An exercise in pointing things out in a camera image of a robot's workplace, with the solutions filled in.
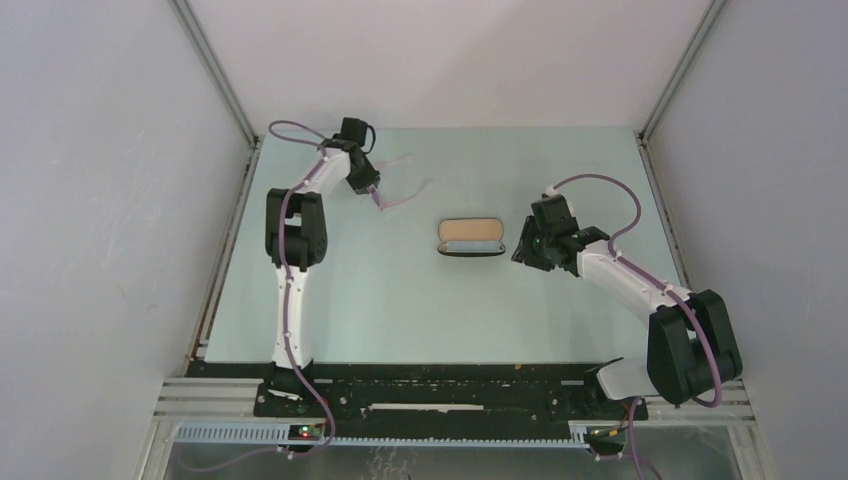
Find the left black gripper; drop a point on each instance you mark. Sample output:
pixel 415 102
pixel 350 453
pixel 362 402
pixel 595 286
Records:
pixel 371 178

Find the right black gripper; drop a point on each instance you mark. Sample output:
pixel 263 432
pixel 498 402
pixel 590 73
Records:
pixel 523 250

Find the pink transparent sunglasses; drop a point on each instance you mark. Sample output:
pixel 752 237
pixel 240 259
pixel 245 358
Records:
pixel 400 182

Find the blue cleaning cloth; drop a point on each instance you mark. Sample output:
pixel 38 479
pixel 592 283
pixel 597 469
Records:
pixel 472 248

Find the black glasses case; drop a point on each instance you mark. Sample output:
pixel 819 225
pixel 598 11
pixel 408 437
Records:
pixel 470 229

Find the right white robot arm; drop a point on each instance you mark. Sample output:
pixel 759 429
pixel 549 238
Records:
pixel 691 345

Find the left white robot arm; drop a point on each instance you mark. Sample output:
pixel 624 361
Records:
pixel 296 231

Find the left corner frame post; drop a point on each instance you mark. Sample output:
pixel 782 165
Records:
pixel 197 37

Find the corner frame post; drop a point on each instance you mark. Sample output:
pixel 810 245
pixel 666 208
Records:
pixel 197 37
pixel 696 42

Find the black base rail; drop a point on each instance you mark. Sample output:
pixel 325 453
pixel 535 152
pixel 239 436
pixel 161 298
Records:
pixel 476 401

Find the right corner frame post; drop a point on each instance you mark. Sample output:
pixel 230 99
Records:
pixel 696 42

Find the aluminium frame extrusion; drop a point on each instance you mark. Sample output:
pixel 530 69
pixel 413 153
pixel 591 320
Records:
pixel 200 400

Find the slotted cable duct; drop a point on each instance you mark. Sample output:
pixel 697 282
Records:
pixel 283 434

